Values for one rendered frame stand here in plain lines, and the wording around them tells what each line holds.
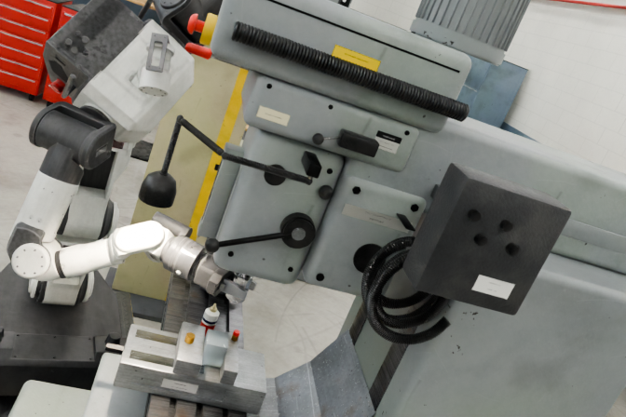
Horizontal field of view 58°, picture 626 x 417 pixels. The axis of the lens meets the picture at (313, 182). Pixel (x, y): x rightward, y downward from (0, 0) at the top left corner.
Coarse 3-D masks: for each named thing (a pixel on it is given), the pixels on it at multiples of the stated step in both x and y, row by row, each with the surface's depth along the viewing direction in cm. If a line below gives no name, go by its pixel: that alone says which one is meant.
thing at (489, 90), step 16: (480, 64) 808; (512, 64) 783; (480, 80) 794; (496, 80) 788; (512, 80) 791; (464, 96) 826; (480, 96) 793; (496, 96) 796; (512, 96) 800; (480, 112) 802; (496, 112) 805
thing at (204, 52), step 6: (186, 48) 118; (192, 48) 118; (198, 48) 118; (204, 48) 119; (210, 48) 119; (198, 54) 119; (204, 54) 119; (210, 54) 119; (222, 60) 120; (240, 66) 121
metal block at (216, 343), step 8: (208, 336) 136; (216, 336) 137; (224, 336) 138; (208, 344) 133; (216, 344) 134; (224, 344) 135; (208, 352) 134; (216, 352) 134; (224, 352) 135; (208, 360) 135; (216, 360) 135
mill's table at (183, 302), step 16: (176, 288) 175; (192, 288) 178; (176, 304) 167; (192, 304) 170; (208, 304) 175; (224, 304) 176; (240, 304) 179; (176, 320) 160; (192, 320) 163; (224, 320) 171; (240, 320) 171; (240, 336) 164; (160, 400) 130; (176, 400) 133; (144, 416) 130; (160, 416) 126; (176, 416) 128; (192, 416) 129; (208, 416) 131; (224, 416) 135; (240, 416) 135
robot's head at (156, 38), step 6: (156, 36) 124; (162, 36) 125; (168, 36) 125; (150, 42) 124; (156, 42) 126; (162, 42) 125; (168, 42) 127; (150, 48) 124; (162, 48) 124; (150, 54) 124; (162, 54) 124; (150, 60) 123; (162, 60) 124; (150, 66) 123; (156, 66) 123; (162, 66) 124; (162, 72) 124
